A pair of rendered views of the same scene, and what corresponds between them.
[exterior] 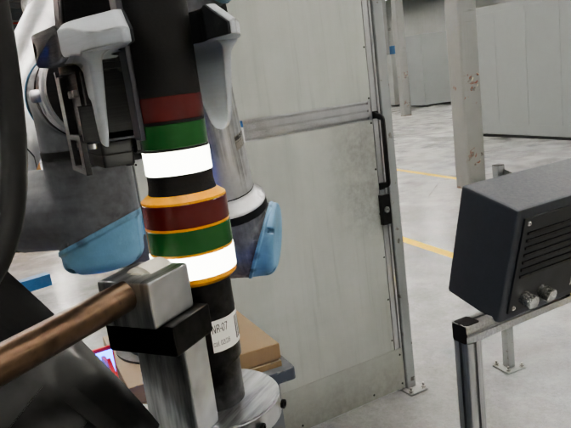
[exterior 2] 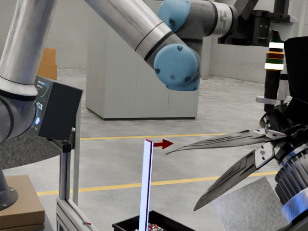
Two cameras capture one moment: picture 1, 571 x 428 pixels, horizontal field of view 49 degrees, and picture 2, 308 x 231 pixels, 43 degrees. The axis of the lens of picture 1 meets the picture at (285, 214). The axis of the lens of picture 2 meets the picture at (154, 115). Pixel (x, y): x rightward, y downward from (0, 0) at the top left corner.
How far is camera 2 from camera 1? 1.21 m
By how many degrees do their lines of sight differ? 91
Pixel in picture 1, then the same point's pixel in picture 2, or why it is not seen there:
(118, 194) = not seen: hidden behind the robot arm
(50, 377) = (302, 83)
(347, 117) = not seen: outside the picture
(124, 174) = not seen: hidden behind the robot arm
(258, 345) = (24, 178)
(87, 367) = (293, 84)
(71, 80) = (263, 22)
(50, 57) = (280, 19)
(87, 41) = (296, 21)
